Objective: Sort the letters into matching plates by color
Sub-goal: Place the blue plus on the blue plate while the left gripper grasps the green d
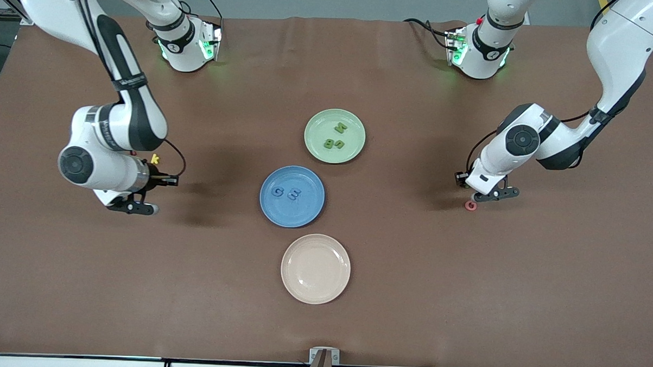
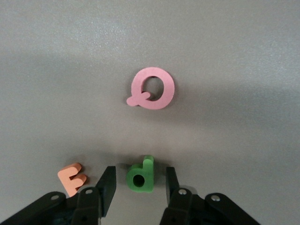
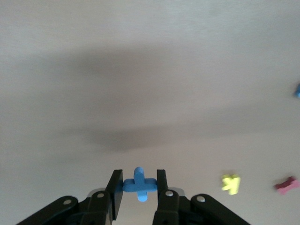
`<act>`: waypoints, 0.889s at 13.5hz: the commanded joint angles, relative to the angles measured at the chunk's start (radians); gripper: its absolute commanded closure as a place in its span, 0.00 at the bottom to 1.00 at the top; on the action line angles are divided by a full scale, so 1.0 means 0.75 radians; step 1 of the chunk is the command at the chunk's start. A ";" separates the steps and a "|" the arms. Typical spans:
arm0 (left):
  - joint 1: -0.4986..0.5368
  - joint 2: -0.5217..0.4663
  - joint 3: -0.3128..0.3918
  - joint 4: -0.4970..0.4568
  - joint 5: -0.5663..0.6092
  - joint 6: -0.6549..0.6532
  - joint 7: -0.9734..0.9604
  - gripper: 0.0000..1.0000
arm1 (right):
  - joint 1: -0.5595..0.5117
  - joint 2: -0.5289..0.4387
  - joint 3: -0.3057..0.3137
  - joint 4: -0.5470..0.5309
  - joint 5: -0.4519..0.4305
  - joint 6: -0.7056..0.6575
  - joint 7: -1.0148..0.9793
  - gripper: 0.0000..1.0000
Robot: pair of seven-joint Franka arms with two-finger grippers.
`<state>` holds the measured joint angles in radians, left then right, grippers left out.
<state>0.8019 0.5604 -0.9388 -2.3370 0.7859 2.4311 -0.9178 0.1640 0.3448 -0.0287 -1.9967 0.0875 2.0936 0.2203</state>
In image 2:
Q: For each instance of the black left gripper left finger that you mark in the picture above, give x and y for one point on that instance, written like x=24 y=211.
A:
x=89 y=206

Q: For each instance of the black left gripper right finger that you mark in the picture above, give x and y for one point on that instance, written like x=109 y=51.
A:
x=182 y=208

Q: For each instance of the green foam letter P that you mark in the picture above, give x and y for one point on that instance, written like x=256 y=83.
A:
x=147 y=173

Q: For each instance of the orange foam letter E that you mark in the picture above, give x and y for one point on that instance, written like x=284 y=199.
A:
x=68 y=180

